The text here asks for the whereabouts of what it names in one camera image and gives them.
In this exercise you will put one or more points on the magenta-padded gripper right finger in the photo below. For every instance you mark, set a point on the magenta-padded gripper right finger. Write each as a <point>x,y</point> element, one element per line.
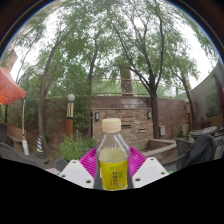
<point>150,171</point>

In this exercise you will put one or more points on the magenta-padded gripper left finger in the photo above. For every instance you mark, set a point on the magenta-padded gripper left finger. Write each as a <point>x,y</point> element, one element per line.
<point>77,173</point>

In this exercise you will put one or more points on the clear bottle with yellow label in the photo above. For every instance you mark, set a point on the clear bottle with yellow label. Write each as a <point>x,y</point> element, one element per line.
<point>113,166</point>

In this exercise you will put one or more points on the green leafy bush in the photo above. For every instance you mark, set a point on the green leafy bush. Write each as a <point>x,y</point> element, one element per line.
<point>75,146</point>

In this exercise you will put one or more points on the yellow and black striped cone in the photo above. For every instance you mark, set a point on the yellow and black striped cone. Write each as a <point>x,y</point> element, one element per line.
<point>40,146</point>

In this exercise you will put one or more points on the black wicker chair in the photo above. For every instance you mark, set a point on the black wicker chair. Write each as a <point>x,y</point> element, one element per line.
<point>200,148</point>

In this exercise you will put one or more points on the tall dark-trunked tree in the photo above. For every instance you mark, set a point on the tall dark-trunked tree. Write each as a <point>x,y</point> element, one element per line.
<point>154,113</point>

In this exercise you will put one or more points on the dark curved chair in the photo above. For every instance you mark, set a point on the dark curved chair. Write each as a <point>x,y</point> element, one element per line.
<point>16,155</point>

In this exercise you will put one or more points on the round dark outdoor table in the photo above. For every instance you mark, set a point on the round dark outdoor table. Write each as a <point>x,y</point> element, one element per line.
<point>202,131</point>

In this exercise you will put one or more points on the white canopy pole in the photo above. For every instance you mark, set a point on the white canopy pole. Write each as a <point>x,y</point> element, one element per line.
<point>24,126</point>

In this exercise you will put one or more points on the slender leaning tree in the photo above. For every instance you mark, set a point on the slender leaning tree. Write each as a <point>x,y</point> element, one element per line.
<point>42,106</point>

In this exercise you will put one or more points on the red canopy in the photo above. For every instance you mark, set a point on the red canopy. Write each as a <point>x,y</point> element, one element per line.
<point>9,87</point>

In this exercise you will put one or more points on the grey wall box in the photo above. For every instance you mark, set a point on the grey wall box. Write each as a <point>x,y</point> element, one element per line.
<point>162,130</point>

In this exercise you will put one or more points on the black wall lantern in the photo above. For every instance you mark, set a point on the black wall lantern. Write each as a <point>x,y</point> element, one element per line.
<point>97,116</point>
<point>149,115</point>

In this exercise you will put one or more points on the globe-topped lamp post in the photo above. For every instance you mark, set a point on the globe-topped lamp post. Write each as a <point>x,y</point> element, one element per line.
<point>70,116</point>

